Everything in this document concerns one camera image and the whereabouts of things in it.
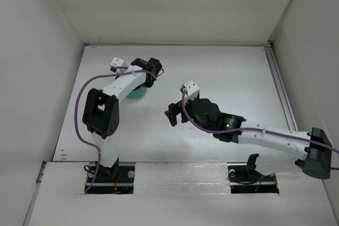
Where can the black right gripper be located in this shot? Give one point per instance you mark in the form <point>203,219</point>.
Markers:
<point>174,110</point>

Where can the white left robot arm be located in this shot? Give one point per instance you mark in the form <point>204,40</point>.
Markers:
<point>101,112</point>

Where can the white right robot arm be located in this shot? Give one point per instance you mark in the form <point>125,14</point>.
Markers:
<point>308,152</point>

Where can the teal round desk organizer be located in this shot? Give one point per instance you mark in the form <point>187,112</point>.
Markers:
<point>137,93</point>

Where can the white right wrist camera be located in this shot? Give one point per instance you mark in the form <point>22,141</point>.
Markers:
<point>190,89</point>

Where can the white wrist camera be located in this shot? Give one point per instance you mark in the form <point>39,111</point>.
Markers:
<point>190,89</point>
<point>118,65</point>

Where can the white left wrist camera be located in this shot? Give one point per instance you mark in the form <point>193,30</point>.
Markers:
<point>118,65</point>

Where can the aluminium side rail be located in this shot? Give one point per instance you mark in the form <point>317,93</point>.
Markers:
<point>280,88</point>

